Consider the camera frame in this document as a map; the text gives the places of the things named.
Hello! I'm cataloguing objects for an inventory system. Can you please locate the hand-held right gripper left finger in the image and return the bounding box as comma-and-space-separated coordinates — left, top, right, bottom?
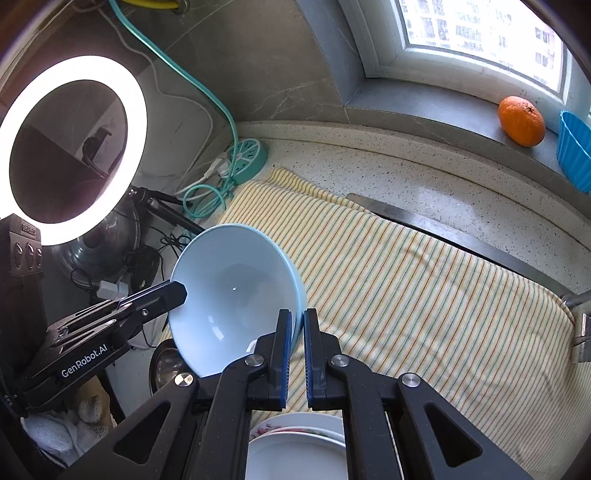
58, 310, 295, 480

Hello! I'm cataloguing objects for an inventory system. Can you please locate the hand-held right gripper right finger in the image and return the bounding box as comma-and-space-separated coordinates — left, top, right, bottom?
302, 308, 534, 480

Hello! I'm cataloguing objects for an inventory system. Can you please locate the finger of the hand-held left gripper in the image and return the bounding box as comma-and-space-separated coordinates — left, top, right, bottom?
46, 279, 189, 347

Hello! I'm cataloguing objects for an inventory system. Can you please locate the large steel bowl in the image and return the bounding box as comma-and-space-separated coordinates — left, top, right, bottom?
148, 339, 195, 398

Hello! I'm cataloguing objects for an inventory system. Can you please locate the white plate with red flowers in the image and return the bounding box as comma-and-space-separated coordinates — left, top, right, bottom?
252, 412, 346, 432

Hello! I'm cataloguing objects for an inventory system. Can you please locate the light blue bowl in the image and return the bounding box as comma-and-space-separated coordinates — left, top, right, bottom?
168, 224, 308, 377

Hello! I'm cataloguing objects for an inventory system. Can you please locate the white plate with purple flowers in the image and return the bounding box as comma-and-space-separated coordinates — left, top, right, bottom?
249, 425, 347, 448

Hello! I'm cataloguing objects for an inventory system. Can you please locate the white plate with leaf print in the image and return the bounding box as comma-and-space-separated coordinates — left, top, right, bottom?
245, 429, 349, 480

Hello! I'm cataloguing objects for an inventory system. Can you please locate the black power adapter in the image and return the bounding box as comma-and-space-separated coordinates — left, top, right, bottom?
124, 247, 160, 282

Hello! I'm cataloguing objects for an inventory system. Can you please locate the white charger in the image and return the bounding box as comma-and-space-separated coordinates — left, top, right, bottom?
97, 279, 127, 301

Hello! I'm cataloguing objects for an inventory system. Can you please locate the white towel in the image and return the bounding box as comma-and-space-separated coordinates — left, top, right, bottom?
21, 383, 114, 467

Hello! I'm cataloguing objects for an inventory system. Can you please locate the metal pot lid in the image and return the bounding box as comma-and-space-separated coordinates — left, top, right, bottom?
48, 203, 141, 282

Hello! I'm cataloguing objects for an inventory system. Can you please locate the black tripod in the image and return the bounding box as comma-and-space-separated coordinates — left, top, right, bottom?
129, 186, 206, 236

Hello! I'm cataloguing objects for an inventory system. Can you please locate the yellow striped cloth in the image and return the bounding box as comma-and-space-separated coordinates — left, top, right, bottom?
219, 167, 587, 462

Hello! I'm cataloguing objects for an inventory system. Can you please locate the teal round power strip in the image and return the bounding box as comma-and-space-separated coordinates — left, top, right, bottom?
225, 138, 269, 182

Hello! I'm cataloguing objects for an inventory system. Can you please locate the orange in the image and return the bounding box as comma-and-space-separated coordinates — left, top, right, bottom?
498, 95, 546, 147

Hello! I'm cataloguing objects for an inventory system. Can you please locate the blue ribbed cup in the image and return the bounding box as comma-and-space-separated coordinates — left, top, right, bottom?
555, 111, 591, 195

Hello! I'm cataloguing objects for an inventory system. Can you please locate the white framed window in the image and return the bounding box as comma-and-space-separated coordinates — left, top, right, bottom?
339, 0, 583, 109

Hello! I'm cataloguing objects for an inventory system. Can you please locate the white plug with cable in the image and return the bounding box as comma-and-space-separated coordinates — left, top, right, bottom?
175, 154, 232, 195

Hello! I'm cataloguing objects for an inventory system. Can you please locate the white ring light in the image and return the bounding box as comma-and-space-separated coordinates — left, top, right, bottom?
0, 55, 148, 247

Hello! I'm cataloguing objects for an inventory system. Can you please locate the teal power cable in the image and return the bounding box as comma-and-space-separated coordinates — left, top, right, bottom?
108, 0, 241, 220

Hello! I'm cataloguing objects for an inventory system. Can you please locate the yellow hose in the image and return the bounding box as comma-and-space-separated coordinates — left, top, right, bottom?
121, 0, 181, 10

